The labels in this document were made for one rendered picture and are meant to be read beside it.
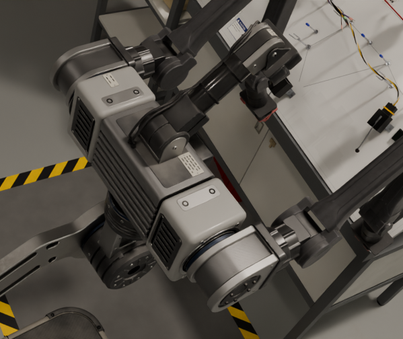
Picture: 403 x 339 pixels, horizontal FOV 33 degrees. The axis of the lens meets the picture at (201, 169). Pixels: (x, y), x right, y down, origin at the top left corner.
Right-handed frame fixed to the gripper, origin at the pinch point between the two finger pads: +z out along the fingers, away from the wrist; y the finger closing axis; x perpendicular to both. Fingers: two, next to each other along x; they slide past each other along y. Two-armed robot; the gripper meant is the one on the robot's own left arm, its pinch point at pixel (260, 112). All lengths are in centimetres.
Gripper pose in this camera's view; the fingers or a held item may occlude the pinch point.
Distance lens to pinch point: 207.6
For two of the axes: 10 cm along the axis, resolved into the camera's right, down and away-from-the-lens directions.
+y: -5.7, -7.4, 3.7
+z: 1.6, 3.4, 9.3
